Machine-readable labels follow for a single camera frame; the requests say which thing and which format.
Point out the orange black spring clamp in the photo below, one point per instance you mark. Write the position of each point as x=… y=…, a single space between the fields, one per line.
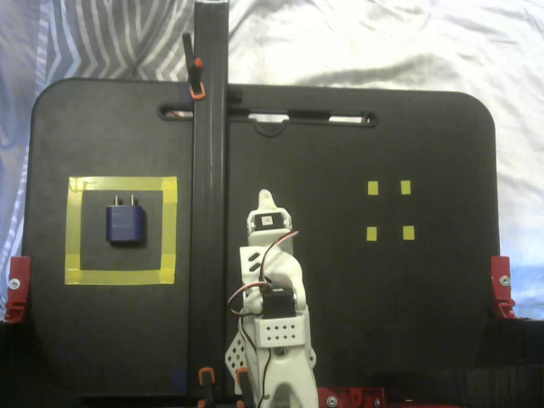
x=194 y=72

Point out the blue white charger block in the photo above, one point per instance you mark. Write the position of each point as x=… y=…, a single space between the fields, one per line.
x=125 y=223

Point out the red corner bracket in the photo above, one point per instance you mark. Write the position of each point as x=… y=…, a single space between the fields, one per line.
x=502 y=289
x=18 y=289

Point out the black flat bar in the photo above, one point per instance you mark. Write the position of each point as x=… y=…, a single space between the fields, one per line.
x=208 y=191

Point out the yellow tape square outline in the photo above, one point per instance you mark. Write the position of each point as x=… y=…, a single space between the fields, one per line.
x=119 y=183

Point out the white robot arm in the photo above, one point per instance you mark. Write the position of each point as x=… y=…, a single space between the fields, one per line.
x=280 y=365

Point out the small yellow tape marker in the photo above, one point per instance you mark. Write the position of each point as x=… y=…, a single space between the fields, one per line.
x=372 y=188
x=408 y=232
x=371 y=234
x=406 y=187

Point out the red post base bracket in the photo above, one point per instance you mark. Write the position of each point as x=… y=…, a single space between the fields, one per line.
x=353 y=398

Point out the black backdrop board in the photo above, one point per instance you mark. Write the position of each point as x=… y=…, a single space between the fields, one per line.
x=42 y=365

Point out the orange black bar clamp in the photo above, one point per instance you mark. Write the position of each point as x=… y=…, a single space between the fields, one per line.
x=243 y=378
x=207 y=380

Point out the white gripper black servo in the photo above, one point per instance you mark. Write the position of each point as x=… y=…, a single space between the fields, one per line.
x=267 y=221

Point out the grey striped blanket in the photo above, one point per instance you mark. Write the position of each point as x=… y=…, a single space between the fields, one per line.
x=106 y=34

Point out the white bedsheet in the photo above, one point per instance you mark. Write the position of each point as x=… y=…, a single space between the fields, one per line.
x=382 y=42

